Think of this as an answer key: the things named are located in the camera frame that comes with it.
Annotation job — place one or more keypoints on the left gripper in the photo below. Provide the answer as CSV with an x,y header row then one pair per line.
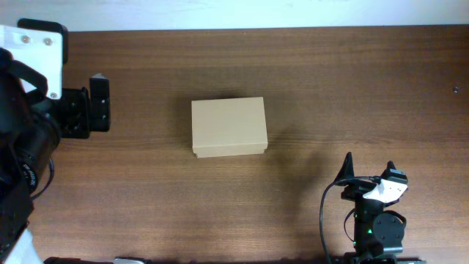
x,y
77,102

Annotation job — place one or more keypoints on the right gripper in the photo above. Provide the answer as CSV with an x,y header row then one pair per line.
x,y
357,189

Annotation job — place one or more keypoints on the brown cardboard box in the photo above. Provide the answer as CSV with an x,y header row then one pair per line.
x,y
228,127

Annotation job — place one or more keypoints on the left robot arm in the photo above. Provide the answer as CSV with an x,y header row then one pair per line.
x,y
32,127

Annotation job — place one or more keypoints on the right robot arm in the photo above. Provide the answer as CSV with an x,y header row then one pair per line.
x,y
378,231

